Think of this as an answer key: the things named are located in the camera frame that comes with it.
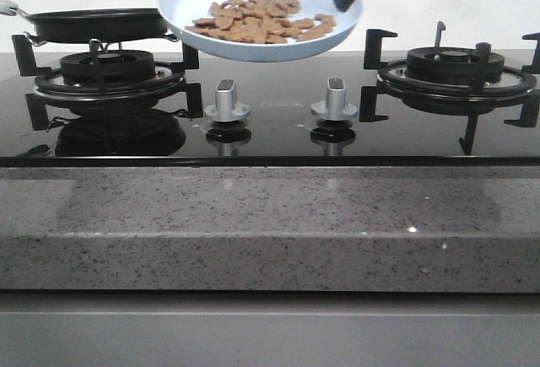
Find black left pan support grate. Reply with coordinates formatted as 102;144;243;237
12;33;203;131

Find light blue plate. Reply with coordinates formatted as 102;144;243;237
158;0;363;62

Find silver right stove knob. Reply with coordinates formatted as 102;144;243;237
310;78;358;121

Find black right pan support grate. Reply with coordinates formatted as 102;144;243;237
359;22;539;154

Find silver stove knob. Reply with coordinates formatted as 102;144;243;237
310;78;358;121
204;79;251;122

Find brown meat slices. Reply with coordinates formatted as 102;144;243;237
186;0;337;45

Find black right gas burner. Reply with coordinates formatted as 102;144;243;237
405;46;480;85

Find black gas burner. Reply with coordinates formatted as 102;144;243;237
60;50;155;86
405;46;480;85

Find black glass cooktop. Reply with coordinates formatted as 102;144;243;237
1;53;539;168

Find wire pan support ring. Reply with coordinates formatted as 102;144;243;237
23;31;182;54

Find black frying pan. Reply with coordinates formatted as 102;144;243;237
1;0;168;44

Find black left gas burner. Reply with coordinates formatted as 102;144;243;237
60;50;155;86

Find black pan support grate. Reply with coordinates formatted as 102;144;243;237
359;22;539;154
12;33;203;131

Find silver left stove knob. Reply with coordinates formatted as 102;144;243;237
204;79;251;122

